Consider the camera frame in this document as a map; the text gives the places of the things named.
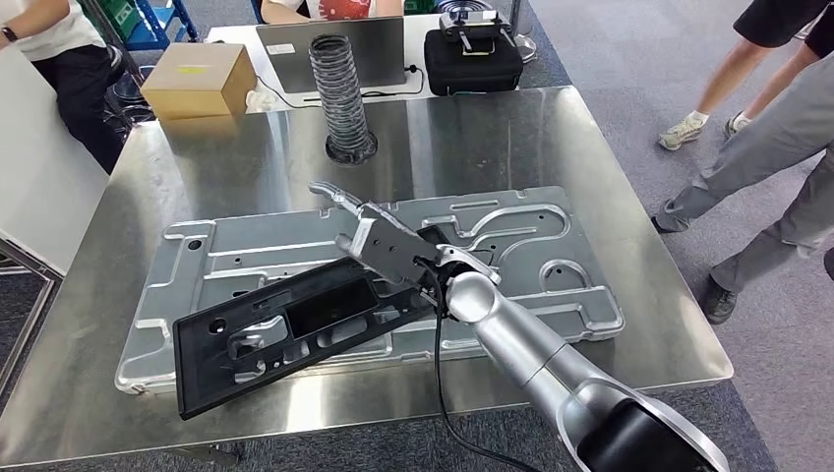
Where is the black plastic panel part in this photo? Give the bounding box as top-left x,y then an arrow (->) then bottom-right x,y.
171,224 -> 460,422

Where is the green plastic crate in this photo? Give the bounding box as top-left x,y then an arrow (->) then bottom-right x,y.
97,0 -> 142,41

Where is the grey laptop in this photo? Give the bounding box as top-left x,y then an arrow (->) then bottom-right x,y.
255,16 -> 407,96

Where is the white table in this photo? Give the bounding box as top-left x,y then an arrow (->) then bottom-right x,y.
207,11 -> 526,116

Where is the metal stand pole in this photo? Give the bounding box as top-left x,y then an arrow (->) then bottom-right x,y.
507,0 -> 540,65

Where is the black grey device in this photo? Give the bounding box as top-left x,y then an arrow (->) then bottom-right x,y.
438,7 -> 514,57

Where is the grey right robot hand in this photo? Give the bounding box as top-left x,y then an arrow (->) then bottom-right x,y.
308,180 -> 503,304

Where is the brown cardboard box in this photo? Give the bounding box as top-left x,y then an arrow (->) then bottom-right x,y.
140,41 -> 258,123

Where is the steel frame table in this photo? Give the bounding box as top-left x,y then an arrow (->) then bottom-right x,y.
0,235 -> 65,398

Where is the white partition panel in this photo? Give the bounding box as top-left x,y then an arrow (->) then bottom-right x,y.
0,45 -> 111,276

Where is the white crumpled cloth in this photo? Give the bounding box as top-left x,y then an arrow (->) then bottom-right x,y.
245,88 -> 279,113

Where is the silver stamped metal plate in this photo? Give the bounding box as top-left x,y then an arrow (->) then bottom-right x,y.
115,185 -> 626,396

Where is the black laptop cable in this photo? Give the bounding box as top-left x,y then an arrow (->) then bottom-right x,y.
252,63 -> 426,111

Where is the blue metal shelf rack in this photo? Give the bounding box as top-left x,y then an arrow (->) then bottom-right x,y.
81,0 -> 200,53

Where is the steel workbench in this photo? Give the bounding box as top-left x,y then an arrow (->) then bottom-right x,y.
0,85 -> 736,469

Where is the person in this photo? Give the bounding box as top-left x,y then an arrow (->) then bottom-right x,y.
650,51 -> 834,327
656,0 -> 834,152
0,0 -> 126,176
260,0 -> 405,25

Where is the grey corrugated hose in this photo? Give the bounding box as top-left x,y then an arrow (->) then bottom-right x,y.
307,33 -> 380,165

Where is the black camera cable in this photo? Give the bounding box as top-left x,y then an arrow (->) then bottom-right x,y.
416,257 -> 542,472

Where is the black carrying case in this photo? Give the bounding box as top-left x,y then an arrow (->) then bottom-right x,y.
423,29 -> 525,98

